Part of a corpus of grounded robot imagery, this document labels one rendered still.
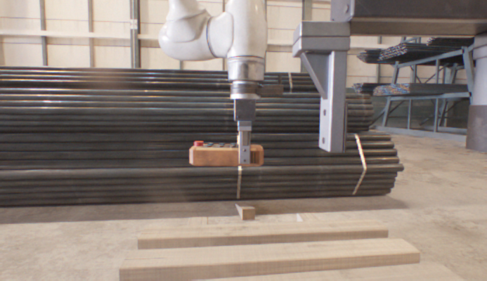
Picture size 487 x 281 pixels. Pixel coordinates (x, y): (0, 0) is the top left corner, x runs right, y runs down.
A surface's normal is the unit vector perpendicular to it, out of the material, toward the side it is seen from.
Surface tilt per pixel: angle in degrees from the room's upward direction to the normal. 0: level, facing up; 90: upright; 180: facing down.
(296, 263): 90
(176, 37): 114
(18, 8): 90
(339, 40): 90
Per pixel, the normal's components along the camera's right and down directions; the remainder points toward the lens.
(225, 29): -0.44, 0.11
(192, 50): -0.22, 0.76
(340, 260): 0.10, 0.08
